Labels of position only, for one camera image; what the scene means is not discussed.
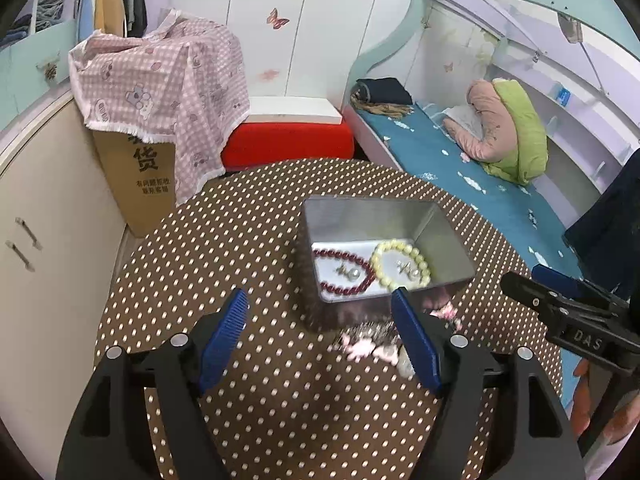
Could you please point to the blue cloud-print bed sheet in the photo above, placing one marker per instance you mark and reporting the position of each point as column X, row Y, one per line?
column 440, row 170

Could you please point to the silver metal tin box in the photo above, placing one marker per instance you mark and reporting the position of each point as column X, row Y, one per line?
column 350, row 222

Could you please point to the pink pillow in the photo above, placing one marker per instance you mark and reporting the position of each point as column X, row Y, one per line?
column 492, row 120

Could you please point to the dark folded clothes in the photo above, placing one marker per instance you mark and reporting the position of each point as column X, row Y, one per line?
column 382, row 91

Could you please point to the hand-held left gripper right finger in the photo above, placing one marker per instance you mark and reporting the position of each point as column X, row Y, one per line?
column 414, row 341

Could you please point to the brown polka-dot tablecloth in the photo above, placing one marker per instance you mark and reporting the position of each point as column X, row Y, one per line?
column 240, row 220

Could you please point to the light blue bed frame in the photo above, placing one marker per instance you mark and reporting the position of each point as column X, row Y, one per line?
column 395, row 35

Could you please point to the person's right hand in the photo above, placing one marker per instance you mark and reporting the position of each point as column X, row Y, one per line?
column 587, row 400

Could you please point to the red stool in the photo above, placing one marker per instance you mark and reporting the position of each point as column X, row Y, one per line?
column 285, row 142

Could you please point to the light blue drawer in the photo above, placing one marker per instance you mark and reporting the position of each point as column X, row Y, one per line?
column 25, row 85

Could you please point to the dark blue cloth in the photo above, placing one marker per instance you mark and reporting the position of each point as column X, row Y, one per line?
column 610, row 220

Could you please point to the green blanket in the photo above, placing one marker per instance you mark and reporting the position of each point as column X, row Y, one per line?
column 527, row 135

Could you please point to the white flat box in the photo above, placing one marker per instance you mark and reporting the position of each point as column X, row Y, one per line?
column 290, row 109

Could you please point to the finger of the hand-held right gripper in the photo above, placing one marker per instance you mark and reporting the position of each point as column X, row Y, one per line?
column 545, row 296
column 555, row 276

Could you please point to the white wardrobe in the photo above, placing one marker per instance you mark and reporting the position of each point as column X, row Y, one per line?
column 310, row 50

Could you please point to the pink butterfly sticker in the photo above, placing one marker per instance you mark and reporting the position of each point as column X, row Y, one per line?
column 277, row 19

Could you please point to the brown cardboard box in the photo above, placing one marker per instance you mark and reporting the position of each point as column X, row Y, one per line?
column 140, row 180

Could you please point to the pink flower hair accessory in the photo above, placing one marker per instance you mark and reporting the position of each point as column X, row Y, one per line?
column 362, row 349

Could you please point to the pearl earring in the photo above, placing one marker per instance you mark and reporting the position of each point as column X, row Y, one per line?
column 354, row 275
column 414, row 272

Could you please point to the small blue box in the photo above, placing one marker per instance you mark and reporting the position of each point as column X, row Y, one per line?
column 563, row 96

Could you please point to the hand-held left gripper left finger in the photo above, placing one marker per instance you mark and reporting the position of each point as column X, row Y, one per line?
column 226, row 336

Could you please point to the pink checked cloth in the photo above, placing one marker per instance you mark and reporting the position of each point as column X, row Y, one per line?
column 165, row 75

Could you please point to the pile of folded clothes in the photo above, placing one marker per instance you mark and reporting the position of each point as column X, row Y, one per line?
column 40, row 10

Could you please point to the beige cabinet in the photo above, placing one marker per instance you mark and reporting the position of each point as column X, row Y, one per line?
column 55, row 200

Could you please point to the brown fringed scarf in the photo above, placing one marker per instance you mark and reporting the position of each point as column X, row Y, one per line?
column 385, row 110

